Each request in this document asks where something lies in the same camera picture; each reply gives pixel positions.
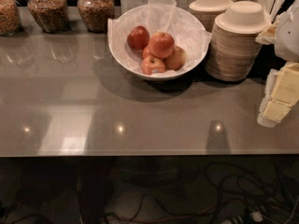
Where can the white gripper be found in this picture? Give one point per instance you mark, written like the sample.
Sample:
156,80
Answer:
288,36

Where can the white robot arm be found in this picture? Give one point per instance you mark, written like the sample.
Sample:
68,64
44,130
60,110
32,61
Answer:
287,34

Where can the right yellowish red apple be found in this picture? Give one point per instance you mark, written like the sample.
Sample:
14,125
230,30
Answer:
177,59

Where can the top red apple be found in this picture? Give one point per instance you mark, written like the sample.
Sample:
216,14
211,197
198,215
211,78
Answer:
161,45

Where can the front red yellow apple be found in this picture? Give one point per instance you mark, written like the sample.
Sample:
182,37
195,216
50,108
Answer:
152,65

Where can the white ceramic bowl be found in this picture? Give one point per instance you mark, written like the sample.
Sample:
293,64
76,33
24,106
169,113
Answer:
124,61

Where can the small hidden middle apple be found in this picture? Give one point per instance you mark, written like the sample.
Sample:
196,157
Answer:
145,52

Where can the dark red apple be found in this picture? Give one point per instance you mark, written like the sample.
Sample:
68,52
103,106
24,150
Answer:
138,38

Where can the front stack paper bowls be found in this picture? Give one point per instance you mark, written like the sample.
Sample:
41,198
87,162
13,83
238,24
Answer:
233,47

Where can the stack paper bowls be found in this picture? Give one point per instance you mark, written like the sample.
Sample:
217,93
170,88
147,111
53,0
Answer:
206,11
233,47

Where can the rear stack paper bowls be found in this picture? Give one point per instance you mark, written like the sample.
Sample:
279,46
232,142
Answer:
206,11

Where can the white tissue paper liner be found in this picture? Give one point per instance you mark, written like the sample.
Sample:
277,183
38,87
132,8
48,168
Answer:
165,19

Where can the right glass cereal jar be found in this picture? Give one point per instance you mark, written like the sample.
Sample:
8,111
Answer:
96,13

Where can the glass cereal jar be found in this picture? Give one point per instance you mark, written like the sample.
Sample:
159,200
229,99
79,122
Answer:
50,15
10,20
96,13

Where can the middle glass cereal jar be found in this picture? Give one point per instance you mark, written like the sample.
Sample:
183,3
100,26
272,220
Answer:
50,15

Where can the left glass cereal jar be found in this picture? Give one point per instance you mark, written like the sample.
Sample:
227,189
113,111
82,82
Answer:
10,20

